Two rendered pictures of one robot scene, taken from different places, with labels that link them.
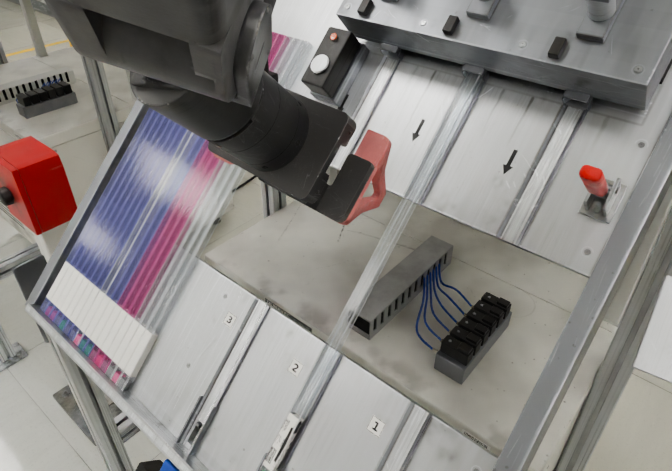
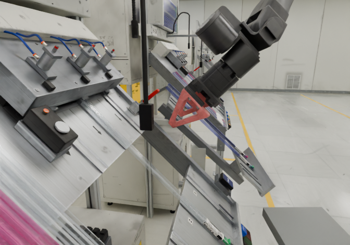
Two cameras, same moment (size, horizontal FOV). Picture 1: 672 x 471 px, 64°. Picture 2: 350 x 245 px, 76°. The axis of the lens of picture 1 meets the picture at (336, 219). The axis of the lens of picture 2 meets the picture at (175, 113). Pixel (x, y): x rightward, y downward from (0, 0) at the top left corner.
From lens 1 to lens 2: 0.76 m
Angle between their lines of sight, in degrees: 104
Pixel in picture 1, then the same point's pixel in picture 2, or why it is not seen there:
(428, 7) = (68, 76)
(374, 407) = (190, 191)
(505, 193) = (128, 124)
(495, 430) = (131, 229)
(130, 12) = not seen: hidden behind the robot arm
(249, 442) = not seen: outside the picture
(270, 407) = (205, 237)
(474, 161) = (115, 124)
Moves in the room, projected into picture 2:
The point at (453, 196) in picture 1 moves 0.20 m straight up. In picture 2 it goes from (127, 136) to (122, 55)
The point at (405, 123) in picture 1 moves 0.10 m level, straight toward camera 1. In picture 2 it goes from (91, 132) to (137, 127)
